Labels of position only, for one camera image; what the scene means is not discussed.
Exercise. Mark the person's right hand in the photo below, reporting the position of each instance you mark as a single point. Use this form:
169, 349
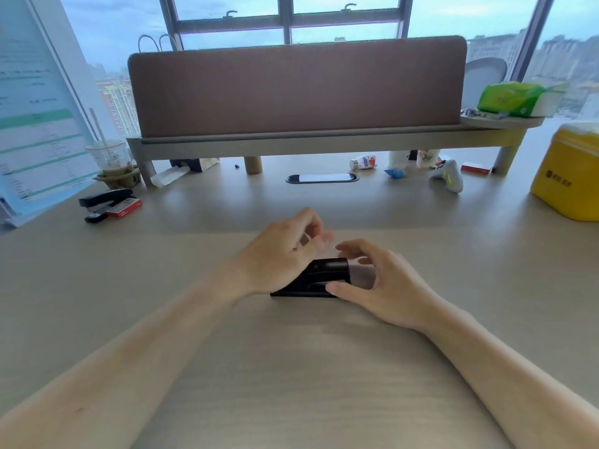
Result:
397, 294

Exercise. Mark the person's left hand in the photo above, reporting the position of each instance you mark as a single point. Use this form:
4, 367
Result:
271, 259

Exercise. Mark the person's left fingers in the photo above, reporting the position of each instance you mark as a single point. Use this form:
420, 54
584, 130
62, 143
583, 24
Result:
314, 229

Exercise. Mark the person's right middle finger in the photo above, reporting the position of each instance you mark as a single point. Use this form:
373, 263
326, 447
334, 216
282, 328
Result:
367, 261

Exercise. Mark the person's right thumb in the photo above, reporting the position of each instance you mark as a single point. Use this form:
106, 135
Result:
348, 290

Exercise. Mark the compact black stapler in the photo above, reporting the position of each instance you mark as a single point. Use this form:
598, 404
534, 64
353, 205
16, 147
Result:
325, 272

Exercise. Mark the person's left forearm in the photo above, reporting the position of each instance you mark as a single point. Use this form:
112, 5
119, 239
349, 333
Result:
140, 350

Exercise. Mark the person's right forearm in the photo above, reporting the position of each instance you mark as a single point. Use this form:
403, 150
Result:
505, 374

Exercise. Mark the small white bottle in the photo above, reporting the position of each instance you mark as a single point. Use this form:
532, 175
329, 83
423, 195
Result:
363, 162

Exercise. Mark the grey desk riser shelf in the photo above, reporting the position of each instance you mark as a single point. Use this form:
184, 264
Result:
299, 143

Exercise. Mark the blue wrapped candy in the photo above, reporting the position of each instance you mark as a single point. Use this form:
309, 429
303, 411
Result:
395, 172

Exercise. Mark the plain white cup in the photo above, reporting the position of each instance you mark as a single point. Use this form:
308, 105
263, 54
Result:
398, 158

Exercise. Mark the white handheld device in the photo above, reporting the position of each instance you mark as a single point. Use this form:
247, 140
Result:
450, 176

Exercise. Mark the printed paper cup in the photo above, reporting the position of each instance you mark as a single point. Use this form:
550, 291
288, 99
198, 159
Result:
427, 158

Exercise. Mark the dark blue paper bag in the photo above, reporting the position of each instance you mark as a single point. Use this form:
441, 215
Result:
194, 164

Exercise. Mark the brown fabric desk partition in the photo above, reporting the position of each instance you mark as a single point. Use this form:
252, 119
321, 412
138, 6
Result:
295, 88

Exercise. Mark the flat red box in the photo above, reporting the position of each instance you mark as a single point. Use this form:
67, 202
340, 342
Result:
476, 169

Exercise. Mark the white paper packet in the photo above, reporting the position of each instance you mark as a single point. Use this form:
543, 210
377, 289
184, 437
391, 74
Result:
169, 176

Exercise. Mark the red staple box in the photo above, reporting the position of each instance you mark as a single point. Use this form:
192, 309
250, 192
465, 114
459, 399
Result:
125, 208

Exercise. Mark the brown paper cup holder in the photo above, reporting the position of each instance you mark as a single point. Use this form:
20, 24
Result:
122, 178

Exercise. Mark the plastic drink cup with straw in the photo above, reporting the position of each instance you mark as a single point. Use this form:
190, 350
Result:
111, 156

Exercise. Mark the black and silver stapler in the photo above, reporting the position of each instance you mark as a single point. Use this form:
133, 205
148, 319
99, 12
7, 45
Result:
100, 201

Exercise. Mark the yellow plastic container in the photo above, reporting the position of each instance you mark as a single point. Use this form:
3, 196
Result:
568, 170

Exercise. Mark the green tissue pack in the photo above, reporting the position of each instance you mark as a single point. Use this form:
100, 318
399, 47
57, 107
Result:
517, 99

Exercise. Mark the printed paper sheet with tables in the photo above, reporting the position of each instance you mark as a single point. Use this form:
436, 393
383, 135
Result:
32, 112

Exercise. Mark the grey window frame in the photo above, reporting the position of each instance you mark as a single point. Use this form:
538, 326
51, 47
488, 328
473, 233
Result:
288, 24

